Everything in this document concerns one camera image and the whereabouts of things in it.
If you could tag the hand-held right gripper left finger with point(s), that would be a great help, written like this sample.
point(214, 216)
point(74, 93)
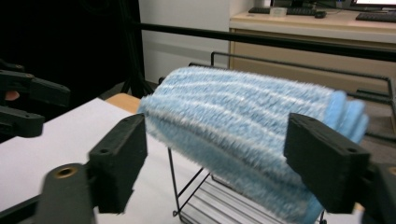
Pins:
point(120, 165)

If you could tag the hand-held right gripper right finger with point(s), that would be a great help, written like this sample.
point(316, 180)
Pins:
point(323, 161)

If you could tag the blue striped towel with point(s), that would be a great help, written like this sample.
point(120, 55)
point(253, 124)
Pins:
point(236, 124)

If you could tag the white table mat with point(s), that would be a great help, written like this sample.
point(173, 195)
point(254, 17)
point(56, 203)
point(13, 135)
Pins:
point(56, 161)

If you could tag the black curtain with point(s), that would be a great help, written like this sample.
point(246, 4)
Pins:
point(62, 40)

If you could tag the black metal stand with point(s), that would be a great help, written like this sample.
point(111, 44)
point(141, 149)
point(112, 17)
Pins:
point(134, 62)

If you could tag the light wooden desk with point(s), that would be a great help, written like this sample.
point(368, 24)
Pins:
point(311, 28)

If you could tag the white cabinet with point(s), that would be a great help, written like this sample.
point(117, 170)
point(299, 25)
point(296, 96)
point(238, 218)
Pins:
point(180, 43)

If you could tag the black computer mouse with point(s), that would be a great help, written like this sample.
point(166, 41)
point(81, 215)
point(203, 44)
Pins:
point(320, 14)

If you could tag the black keyboard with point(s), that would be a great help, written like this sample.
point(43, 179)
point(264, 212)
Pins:
point(376, 16)
point(299, 11)

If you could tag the small white box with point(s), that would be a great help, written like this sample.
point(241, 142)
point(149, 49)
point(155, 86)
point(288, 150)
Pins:
point(278, 11)

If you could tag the computer monitor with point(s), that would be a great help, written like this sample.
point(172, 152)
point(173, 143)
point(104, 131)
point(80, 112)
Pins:
point(375, 2)

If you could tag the black horizontal frame bar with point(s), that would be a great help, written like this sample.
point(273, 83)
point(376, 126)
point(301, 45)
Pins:
point(264, 39)

